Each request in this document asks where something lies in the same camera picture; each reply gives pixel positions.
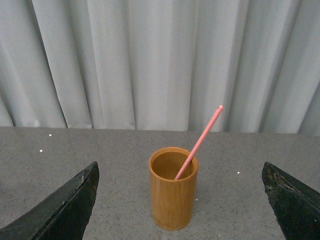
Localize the pink chopstick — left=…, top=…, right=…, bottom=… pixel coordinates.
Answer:
left=174, top=105, right=224, bottom=180

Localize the white curtain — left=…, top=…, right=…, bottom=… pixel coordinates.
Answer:
left=0, top=0, right=320, bottom=136

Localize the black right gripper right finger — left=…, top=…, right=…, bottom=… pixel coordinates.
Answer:
left=261, top=162, right=320, bottom=240

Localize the bamboo chopstick holder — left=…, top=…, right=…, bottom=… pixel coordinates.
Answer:
left=148, top=147, right=199, bottom=231

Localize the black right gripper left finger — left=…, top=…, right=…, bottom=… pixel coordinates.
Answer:
left=0, top=161, right=100, bottom=240

